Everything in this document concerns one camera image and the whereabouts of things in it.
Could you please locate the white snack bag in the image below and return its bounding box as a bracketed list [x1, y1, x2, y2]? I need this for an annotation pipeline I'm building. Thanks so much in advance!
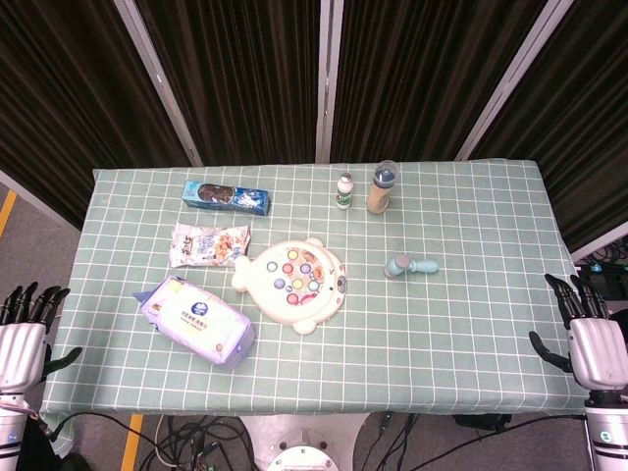
[169, 222, 253, 269]

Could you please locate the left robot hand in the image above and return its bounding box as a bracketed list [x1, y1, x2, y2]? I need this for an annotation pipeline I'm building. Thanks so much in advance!
[0, 282, 83, 393]

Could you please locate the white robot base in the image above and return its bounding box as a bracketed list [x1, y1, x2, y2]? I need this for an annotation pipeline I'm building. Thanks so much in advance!
[238, 414, 370, 471]

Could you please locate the green checkered tablecloth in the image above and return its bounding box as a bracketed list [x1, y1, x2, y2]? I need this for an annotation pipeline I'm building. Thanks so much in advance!
[38, 157, 595, 433]

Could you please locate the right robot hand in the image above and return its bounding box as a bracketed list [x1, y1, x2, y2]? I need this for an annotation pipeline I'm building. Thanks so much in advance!
[528, 273, 628, 390]

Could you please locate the grey metal partition post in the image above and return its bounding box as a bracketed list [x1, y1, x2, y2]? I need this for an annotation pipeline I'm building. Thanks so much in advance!
[113, 0, 204, 167]
[454, 0, 575, 162]
[314, 0, 344, 164]

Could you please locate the small white drink bottle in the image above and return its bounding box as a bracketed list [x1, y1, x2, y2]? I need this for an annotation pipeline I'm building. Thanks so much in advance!
[336, 172, 353, 211]

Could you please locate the cream fishing game toy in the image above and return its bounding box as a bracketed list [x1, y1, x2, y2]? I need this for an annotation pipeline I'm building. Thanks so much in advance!
[231, 236, 347, 337]

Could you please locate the purple tissue pack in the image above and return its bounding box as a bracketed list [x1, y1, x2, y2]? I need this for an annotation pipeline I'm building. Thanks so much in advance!
[132, 275, 257, 370]

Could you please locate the black floor cables bundle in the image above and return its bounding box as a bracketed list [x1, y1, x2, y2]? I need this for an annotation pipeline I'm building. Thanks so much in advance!
[136, 414, 261, 471]

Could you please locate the beige bottle with blue cap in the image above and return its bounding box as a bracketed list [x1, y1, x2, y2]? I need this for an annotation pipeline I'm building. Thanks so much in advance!
[365, 159, 398, 215]

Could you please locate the small teal handheld toy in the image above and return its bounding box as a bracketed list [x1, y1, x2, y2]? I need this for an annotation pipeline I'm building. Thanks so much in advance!
[384, 253, 440, 281]

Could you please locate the black electronics box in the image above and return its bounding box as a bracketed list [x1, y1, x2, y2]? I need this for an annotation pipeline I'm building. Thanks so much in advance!
[576, 262, 628, 303]

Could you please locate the blue cookie box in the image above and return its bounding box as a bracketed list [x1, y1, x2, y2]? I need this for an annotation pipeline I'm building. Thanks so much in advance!
[182, 180, 275, 218]

